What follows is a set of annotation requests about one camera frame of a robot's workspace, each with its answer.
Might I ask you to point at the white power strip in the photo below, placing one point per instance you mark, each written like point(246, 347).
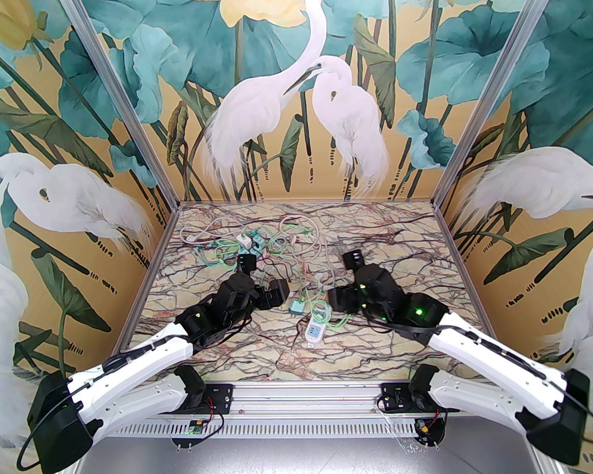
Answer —
point(315, 334)

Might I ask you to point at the grey metal sheet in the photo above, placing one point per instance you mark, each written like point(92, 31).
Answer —
point(301, 457)

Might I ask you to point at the aluminium table end rail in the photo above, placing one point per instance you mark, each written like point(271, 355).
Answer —
point(306, 203)

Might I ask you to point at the aluminium frame post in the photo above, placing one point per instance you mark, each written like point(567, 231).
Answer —
point(499, 87)
point(114, 87)

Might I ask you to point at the aluminium table side rail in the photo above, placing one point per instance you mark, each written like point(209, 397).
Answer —
point(150, 274)
point(452, 245)

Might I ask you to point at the small green circuit board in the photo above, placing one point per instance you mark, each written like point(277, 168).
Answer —
point(195, 427)

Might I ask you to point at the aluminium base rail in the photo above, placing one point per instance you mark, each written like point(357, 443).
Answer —
point(306, 395)

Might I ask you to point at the light green plug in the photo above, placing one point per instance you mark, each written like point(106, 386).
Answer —
point(320, 310)

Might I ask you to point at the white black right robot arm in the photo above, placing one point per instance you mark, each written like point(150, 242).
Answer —
point(499, 356)

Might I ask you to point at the white charger cube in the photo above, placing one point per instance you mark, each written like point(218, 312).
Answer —
point(242, 240)

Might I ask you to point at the perforated metal strip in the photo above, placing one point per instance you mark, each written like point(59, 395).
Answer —
point(306, 428)

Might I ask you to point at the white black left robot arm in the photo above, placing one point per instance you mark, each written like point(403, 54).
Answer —
point(128, 366)

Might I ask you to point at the black bracket yellow connector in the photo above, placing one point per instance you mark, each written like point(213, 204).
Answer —
point(437, 435)

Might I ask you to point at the teal plug adaptor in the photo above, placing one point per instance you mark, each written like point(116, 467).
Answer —
point(297, 306)

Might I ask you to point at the green plug adaptor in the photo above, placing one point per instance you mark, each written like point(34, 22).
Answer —
point(258, 240)

